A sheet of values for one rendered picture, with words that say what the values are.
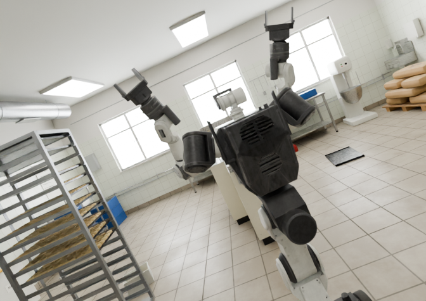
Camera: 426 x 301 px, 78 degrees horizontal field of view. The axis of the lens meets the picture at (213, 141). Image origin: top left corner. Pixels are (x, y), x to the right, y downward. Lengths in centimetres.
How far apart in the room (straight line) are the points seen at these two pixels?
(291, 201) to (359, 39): 635
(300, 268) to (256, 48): 560
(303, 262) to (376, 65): 628
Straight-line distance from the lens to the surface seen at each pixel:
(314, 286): 146
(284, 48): 126
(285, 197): 104
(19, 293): 252
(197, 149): 101
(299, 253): 134
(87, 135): 712
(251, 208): 267
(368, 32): 730
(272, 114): 91
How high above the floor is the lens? 143
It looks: 6 degrees down
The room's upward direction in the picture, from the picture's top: 25 degrees counter-clockwise
